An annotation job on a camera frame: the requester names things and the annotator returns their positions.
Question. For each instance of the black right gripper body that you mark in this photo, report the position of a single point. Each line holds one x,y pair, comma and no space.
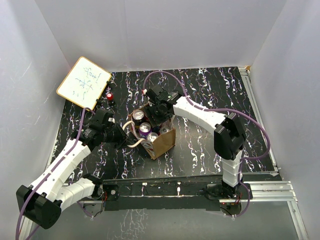
155,115

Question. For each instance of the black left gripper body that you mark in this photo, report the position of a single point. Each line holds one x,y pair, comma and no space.
114,134

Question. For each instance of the red-tab soda can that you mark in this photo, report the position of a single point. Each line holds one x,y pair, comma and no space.
164,130

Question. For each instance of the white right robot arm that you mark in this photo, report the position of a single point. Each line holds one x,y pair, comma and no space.
227,131

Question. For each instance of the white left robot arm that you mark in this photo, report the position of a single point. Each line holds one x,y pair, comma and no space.
47,197

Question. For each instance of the purple fanta can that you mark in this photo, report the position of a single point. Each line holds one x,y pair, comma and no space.
144,129

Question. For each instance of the red soda can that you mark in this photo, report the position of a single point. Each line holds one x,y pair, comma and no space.
152,136

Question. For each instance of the small white whiteboard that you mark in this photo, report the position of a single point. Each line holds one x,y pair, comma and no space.
84,84

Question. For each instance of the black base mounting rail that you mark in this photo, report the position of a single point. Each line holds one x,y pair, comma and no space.
205,192

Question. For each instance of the aluminium frame profile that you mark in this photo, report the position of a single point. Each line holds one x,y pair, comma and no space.
262,191

